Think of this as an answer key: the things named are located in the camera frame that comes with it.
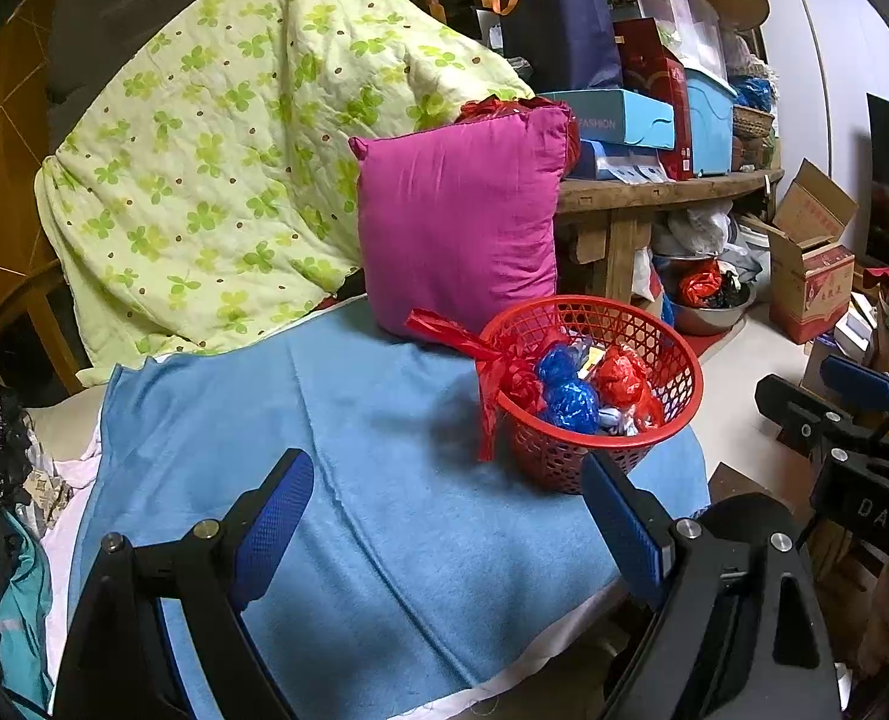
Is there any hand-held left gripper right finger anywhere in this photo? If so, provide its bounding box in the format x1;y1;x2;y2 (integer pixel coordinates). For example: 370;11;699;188
579;450;843;720

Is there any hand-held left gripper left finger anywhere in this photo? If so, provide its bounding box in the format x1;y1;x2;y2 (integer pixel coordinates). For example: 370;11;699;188
53;448;318;720

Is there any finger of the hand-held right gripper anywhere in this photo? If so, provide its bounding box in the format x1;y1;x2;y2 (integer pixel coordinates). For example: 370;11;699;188
821;355;889;428
755;373;889;477

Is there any red mesh plastic basket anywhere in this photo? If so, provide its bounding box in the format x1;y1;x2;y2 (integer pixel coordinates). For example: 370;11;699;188
476;295;704;494

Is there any pale blue plastic bag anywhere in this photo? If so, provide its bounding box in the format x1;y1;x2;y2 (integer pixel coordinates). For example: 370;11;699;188
598;405;641;437

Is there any red ribbon bag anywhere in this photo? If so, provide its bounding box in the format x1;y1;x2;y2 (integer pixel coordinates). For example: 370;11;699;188
404;307;546;464

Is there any open cardboard box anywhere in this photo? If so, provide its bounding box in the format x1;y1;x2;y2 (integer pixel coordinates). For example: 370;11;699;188
767;159;860;346

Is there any metal basin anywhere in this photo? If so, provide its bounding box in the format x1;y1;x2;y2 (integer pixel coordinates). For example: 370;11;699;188
654;281;756;337

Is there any blue blanket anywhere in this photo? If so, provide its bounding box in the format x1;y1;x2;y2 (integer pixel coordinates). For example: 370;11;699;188
65;311;711;720

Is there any small red plastic bag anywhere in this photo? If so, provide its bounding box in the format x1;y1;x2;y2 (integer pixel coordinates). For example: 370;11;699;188
677;259;723;306

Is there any crumpled white plastic bag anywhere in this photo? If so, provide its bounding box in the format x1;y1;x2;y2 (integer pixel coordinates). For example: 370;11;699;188
684;202;734;256

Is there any beige patterned cloth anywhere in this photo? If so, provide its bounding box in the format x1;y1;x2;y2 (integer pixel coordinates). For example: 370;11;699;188
25;465;74;533

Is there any beige cushion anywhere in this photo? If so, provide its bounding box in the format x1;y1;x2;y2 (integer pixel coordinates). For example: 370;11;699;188
25;390;104;466

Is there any wooden bench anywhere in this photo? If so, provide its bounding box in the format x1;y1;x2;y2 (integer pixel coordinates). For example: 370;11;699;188
553;169;786;308

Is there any teal cloth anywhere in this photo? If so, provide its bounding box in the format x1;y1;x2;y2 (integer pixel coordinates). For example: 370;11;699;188
0;510;56;713

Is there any wicker basket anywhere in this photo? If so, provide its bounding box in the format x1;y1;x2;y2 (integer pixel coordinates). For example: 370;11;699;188
733;105;777;140

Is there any blue plastic storage bin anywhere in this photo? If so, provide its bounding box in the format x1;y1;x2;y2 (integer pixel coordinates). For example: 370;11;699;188
683;67;738;175

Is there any white and blue flat box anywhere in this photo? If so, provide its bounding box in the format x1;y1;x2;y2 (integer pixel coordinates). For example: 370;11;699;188
579;139;671;182

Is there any teal cardboard box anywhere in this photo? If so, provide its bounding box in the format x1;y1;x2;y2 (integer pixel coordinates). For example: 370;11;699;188
538;88;677;151

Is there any magenta pillow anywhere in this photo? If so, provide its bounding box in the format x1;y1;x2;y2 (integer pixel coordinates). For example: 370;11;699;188
349;105;575;350

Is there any dark red box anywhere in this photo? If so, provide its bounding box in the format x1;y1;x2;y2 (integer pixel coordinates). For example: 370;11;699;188
613;17;696;181

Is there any green clover print quilt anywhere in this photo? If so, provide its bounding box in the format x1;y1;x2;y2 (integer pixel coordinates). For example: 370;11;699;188
34;0;536;387

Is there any clear plastic storage box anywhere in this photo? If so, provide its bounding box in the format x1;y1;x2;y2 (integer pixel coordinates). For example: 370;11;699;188
628;0;726;80

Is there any crumpled red plastic bag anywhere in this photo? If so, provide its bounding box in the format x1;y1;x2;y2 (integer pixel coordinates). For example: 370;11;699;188
455;95;582;173

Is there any wooden chair frame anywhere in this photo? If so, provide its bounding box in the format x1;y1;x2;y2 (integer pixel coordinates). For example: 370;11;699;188
0;255;86;391

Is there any navy bag with orange handles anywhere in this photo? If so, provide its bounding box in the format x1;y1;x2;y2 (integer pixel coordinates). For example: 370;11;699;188
493;0;626;95

